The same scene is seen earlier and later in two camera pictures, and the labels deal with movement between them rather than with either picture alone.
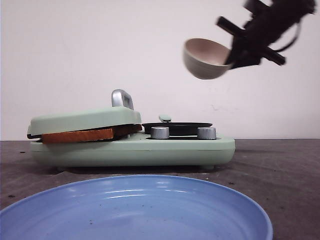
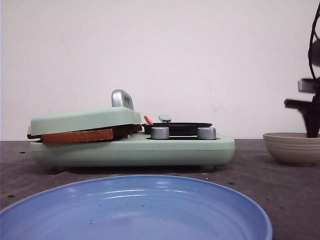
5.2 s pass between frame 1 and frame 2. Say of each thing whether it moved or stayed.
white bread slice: stayed
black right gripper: moved
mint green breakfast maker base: stayed
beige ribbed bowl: moved
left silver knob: stayed
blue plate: stayed
